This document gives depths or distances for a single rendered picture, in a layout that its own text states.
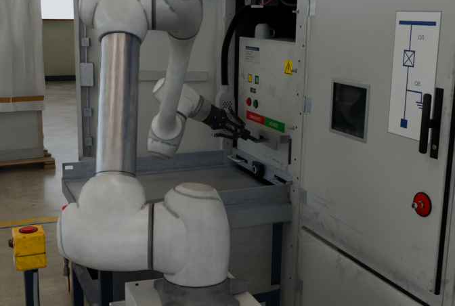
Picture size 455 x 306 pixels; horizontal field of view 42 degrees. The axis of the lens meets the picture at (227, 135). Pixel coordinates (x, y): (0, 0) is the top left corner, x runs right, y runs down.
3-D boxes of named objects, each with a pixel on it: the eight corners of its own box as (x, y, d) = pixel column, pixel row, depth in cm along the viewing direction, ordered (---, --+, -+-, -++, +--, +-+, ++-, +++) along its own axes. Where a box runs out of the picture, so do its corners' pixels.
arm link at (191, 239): (232, 288, 136) (235, 193, 133) (152, 288, 134) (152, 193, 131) (225, 261, 152) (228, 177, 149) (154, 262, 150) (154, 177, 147)
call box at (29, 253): (15, 272, 160) (13, 236, 158) (13, 260, 167) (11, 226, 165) (47, 267, 163) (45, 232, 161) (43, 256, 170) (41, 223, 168)
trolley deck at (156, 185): (94, 248, 179) (93, 229, 178) (61, 191, 235) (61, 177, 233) (291, 221, 206) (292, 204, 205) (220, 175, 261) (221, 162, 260)
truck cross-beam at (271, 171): (294, 195, 209) (295, 179, 208) (231, 160, 258) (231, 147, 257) (307, 194, 211) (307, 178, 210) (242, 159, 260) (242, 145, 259)
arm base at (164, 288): (257, 309, 139) (258, 286, 138) (162, 316, 133) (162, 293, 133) (237, 278, 156) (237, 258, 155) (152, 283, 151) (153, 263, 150)
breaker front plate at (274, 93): (292, 181, 211) (297, 45, 202) (235, 151, 254) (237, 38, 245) (294, 181, 212) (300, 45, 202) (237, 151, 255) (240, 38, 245)
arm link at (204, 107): (182, 114, 219) (196, 121, 222) (191, 118, 211) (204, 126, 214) (194, 92, 220) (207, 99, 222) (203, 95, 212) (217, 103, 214)
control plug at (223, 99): (219, 134, 244) (219, 91, 240) (214, 132, 248) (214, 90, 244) (235, 133, 247) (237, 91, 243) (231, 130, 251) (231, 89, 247)
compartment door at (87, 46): (82, 157, 269) (76, -12, 254) (222, 160, 269) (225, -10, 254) (78, 161, 262) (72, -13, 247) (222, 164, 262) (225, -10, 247)
